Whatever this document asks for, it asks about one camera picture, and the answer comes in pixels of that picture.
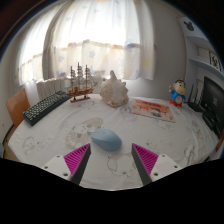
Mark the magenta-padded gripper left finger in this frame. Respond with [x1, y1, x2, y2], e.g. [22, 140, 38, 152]
[41, 143, 92, 186]

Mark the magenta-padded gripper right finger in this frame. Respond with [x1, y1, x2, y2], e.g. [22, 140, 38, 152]
[131, 143, 184, 186]

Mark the light blue computer mouse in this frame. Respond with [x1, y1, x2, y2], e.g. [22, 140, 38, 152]
[90, 128, 123, 152]

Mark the red printed mouse pad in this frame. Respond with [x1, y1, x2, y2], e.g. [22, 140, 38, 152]
[130, 98, 176, 123]

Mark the white bear-print tablecloth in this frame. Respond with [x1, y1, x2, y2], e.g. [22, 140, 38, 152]
[7, 93, 221, 191]

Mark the black keyboard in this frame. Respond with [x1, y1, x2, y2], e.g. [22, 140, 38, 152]
[22, 90, 72, 127]

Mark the wooden model sailing ship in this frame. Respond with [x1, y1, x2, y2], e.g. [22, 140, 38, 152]
[65, 61, 99, 104]

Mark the black router with antennas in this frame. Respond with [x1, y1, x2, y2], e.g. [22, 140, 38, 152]
[187, 83, 206, 113]

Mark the cartoon boy figurine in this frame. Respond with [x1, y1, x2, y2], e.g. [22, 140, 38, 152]
[168, 79, 187, 108]

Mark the large white conch shell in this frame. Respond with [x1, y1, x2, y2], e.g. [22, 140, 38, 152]
[99, 69, 130, 108]

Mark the black monitor stand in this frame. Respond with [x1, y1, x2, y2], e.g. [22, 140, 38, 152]
[202, 111, 223, 139]

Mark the white radiator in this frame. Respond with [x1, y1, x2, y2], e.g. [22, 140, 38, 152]
[35, 77, 73, 101]

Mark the wooden chair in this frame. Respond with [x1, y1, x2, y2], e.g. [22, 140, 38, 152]
[2, 88, 32, 148]

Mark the black monitor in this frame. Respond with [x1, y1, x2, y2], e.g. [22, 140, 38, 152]
[200, 75, 224, 128]

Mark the white star-print curtain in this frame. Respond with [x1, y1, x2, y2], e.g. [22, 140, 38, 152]
[16, 0, 158, 86]

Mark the white wall shelf unit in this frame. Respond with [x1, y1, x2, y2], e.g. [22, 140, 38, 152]
[178, 16, 224, 101]

